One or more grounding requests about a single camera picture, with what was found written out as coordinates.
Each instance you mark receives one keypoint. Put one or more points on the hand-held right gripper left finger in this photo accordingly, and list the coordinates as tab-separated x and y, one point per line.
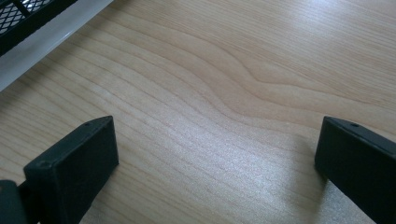
73	169

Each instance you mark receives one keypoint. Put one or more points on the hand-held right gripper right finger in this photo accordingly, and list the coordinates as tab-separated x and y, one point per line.
361	165

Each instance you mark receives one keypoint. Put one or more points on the white tray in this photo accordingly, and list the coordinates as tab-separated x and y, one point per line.
40	43

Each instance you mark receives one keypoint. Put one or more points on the black metal mesh basket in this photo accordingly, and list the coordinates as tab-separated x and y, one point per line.
23	18

